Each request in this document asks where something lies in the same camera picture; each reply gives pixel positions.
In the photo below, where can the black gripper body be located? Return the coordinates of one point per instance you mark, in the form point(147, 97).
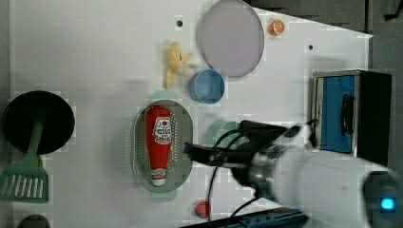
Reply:
point(259, 136)

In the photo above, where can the red plush ketchup bottle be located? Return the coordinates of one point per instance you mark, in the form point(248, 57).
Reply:
point(158, 129)

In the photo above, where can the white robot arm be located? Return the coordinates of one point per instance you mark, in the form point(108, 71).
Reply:
point(334, 190)

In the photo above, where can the green oval strainer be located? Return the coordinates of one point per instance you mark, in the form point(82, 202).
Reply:
point(179, 165)

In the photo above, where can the green cup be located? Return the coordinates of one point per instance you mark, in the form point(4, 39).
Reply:
point(217, 129)

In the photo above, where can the blue cup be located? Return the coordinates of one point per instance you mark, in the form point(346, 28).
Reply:
point(207, 87)

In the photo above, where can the red strawberry toy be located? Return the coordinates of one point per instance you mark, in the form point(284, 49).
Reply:
point(202, 209)

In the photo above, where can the silver toaster oven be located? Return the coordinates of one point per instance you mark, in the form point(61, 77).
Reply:
point(352, 113)

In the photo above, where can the lilac round plate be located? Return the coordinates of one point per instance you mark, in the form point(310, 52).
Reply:
point(231, 38)

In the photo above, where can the yellow plush banana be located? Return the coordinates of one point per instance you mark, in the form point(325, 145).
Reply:
point(177, 64)

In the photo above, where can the orange slice toy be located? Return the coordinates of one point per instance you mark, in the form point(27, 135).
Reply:
point(277, 28)

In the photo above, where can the black round pan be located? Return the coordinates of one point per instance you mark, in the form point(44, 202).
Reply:
point(21, 113)

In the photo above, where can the green slotted spatula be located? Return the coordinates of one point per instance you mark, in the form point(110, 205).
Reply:
point(27, 180)

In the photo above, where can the dark grey round object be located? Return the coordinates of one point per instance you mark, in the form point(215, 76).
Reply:
point(34, 221)

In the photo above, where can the blue metal rail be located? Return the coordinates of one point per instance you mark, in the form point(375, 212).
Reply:
point(274, 218)

